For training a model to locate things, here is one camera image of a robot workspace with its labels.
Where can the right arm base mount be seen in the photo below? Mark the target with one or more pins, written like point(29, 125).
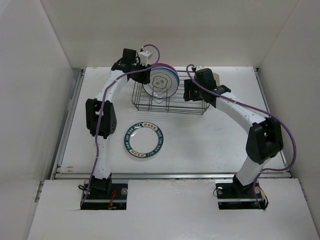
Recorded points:
point(232, 195)

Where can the beige cutlery holder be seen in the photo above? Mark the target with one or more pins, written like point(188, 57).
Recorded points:
point(217, 79)

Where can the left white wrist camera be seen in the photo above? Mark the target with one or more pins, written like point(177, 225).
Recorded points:
point(144, 57)

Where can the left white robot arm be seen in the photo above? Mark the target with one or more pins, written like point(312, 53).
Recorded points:
point(101, 120)

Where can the blue plate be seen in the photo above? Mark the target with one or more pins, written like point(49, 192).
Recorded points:
point(164, 79)

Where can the white flower pattern plate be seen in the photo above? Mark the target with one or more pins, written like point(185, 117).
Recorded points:
point(159, 93)

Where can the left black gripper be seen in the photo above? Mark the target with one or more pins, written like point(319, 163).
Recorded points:
point(144, 79)

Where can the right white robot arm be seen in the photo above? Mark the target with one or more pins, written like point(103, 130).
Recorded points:
point(264, 134)

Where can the green rim lettered plate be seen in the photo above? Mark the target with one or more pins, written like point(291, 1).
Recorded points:
point(143, 140)

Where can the wire dish rack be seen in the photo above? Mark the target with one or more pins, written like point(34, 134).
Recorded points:
point(174, 104)

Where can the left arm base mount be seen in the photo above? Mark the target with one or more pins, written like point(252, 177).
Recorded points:
point(103, 194)

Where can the pink plate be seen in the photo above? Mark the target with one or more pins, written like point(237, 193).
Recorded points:
point(163, 66)

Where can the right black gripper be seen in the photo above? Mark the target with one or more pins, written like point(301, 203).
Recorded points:
point(189, 85)

